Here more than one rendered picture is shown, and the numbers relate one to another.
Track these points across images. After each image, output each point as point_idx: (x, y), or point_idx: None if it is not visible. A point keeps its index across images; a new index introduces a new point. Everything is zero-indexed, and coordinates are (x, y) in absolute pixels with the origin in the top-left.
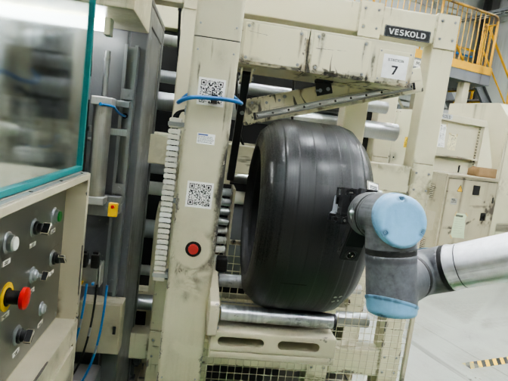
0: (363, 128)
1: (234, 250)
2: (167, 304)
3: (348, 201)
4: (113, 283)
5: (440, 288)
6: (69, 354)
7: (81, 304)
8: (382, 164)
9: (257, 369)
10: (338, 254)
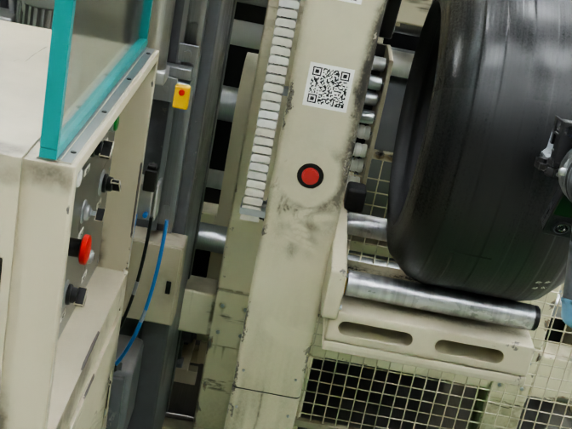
0: None
1: (380, 169)
2: (260, 259)
3: (568, 145)
4: (170, 212)
5: None
6: (117, 323)
7: None
8: None
9: (400, 376)
10: (541, 224)
